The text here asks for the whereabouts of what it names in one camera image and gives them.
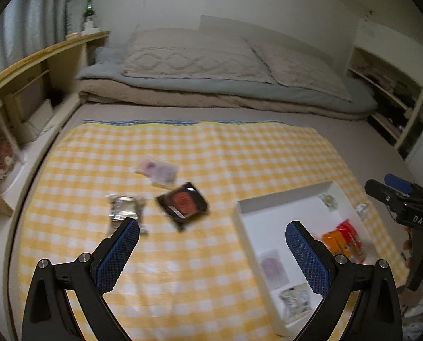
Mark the grey-blue duvet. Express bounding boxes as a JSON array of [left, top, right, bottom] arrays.
[[76, 45, 378, 115]]

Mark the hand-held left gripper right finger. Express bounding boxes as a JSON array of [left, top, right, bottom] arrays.
[[285, 220, 403, 341]]

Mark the orange snack packet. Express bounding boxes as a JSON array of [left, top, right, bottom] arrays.
[[320, 229, 344, 257]]

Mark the silver foil packet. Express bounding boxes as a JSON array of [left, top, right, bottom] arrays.
[[106, 193, 150, 236]]

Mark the white shelf unit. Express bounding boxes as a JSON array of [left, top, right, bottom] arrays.
[[346, 19, 423, 151]]

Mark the red snack packet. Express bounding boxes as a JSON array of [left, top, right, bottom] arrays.
[[335, 219, 367, 262]]

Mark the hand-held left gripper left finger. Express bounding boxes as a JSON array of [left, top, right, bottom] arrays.
[[21, 217, 141, 341]]

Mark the white paper box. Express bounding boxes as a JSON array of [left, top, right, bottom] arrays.
[[26, 99, 58, 140]]

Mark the person's right hand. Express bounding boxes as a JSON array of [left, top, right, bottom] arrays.
[[397, 225, 423, 310]]

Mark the green glass bottle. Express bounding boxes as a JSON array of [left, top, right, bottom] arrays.
[[81, 0, 96, 22]]

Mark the wooden bedside shelf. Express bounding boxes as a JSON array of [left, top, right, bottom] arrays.
[[0, 30, 111, 218]]

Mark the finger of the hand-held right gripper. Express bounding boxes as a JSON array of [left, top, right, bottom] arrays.
[[364, 179, 408, 214], [384, 173, 413, 195]]

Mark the beige quilted pillow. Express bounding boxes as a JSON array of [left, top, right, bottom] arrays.
[[122, 29, 275, 85], [252, 43, 353, 101]]

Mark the white bottle holder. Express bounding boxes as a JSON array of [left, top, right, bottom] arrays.
[[81, 19, 102, 33]]

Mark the black packet with red circle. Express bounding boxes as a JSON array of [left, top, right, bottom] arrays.
[[155, 182, 211, 234]]

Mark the yellow checkered mat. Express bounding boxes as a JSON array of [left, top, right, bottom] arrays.
[[18, 119, 411, 341]]

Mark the white labelled snack packet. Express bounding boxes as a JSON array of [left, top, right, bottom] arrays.
[[279, 284, 314, 323]]

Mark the purple snack packet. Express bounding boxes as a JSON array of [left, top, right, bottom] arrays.
[[259, 250, 291, 289], [151, 163, 180, 187], [135, 158, 162, 177]]

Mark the green snack packet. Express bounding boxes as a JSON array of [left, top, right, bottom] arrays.
[[318, 192, 339, 211]]

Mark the grey curtain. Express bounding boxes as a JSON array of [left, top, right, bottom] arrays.
[[0, 0, 72, 80]]

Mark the beige folded blanket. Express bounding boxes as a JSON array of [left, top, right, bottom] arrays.
[[77, 77, 373, 122]]

